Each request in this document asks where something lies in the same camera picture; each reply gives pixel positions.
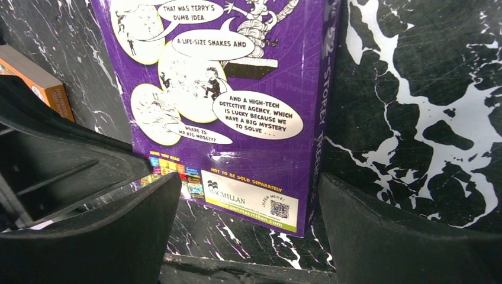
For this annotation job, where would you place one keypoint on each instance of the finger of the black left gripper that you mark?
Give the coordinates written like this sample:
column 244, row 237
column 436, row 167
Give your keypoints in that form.
column 50, row 165

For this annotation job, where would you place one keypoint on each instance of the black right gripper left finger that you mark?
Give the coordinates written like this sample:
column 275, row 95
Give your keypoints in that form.
column 121, row 242

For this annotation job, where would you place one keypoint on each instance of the orange small treehouse book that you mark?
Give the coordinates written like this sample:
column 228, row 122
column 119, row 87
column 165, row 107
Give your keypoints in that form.
column 42, row 83

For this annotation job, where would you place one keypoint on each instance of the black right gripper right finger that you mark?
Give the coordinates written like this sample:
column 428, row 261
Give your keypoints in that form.
column 374, row 242

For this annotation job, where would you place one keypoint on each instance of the purple treehouse book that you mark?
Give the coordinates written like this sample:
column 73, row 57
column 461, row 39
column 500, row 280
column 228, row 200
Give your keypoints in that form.
column 232, row 95

